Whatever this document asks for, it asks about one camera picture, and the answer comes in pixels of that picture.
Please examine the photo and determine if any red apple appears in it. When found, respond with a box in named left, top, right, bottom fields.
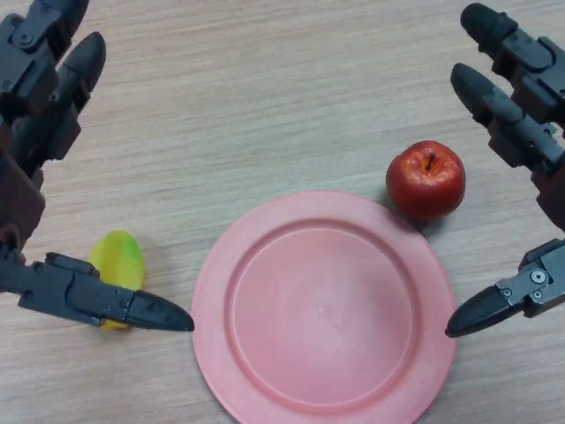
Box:
left=386, top=140, right=467, bottom=222

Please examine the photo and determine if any yellow-green mango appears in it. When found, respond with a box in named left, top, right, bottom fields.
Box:
left=87, top=229, right=147, bottom=331

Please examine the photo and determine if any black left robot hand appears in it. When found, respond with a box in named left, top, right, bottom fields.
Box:
left=0, top=0, right=196, bottom=333

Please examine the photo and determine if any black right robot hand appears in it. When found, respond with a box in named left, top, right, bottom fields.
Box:
left=445, top=3, right=565, bottom=339

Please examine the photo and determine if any pink round plate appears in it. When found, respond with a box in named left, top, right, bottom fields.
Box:
left=191, top=190, right=457, bottom=424

